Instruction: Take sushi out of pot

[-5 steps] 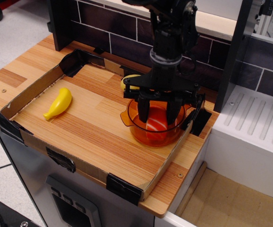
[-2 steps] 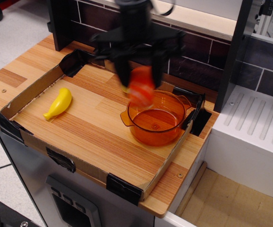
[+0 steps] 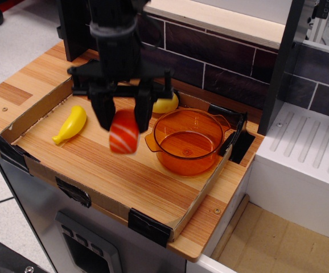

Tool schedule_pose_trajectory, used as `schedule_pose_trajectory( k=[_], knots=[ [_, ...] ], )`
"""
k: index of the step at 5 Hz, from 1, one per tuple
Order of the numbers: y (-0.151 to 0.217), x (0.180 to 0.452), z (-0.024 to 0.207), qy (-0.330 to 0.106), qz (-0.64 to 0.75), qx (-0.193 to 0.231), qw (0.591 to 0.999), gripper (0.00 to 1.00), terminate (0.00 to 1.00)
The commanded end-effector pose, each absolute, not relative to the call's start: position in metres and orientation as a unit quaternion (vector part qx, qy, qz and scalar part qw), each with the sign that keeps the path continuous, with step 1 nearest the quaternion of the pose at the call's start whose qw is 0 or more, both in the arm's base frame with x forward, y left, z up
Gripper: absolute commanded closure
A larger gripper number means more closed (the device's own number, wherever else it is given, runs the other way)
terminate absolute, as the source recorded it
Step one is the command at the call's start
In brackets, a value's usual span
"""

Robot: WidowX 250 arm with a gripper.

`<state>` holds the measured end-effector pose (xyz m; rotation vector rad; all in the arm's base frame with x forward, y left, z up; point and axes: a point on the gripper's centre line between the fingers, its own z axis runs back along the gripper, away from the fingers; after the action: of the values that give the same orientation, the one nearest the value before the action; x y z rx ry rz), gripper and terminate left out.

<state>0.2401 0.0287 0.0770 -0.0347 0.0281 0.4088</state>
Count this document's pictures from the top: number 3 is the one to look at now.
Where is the yellow toy banana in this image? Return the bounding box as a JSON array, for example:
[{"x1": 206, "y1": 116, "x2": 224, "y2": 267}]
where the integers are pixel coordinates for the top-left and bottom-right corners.
[{"x1": 52, "y1": 105, "x2": 87, "y2": 144}]

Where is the orange transparent plastic pot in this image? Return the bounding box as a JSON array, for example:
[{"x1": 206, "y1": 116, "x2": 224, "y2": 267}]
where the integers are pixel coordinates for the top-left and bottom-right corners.
[{"x1": 145, "y1": 108, "x2": 231, "y2": 176}]

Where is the orange salmon sushi toy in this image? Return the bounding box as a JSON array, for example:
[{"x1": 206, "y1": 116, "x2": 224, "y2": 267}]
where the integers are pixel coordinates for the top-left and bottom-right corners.
[{"x1": 109, "y1": 109, "x2": 139, "y2": 154}]

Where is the grey toy oven front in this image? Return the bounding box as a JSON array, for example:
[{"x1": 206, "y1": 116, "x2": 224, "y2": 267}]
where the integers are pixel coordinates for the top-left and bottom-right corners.
[{"x1": 0, "y1": 157, "x2": 187, "y2": 272}]

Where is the aluminium frame with cables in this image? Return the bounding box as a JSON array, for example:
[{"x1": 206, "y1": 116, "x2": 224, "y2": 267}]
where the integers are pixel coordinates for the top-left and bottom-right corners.
[{"x1": 303, "y1": 0, "x2": 329, "y2": 49}]

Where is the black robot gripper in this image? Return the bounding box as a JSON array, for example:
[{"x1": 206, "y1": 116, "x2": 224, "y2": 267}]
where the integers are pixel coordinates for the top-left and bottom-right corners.
[{"x1": 68, "y1": 1, "x2": 173, "y2": 133}]

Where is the white toy sink drainboard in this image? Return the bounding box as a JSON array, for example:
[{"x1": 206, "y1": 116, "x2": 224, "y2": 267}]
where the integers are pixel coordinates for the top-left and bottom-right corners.
[{"x1": 246, "y1": 104, "x2": 329, "y2": 237}]

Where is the black vertical post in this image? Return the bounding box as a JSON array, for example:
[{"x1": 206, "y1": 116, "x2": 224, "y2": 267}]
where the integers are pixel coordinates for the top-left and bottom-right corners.
[{"x1": 258, "y1": 1, "x2": 305, "y2": 135}]

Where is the yellow toy potato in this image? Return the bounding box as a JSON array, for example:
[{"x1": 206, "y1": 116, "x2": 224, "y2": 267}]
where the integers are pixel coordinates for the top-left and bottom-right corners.
[{"x1": 153, "y1": 93, "x2": 179, "y2": 114}]

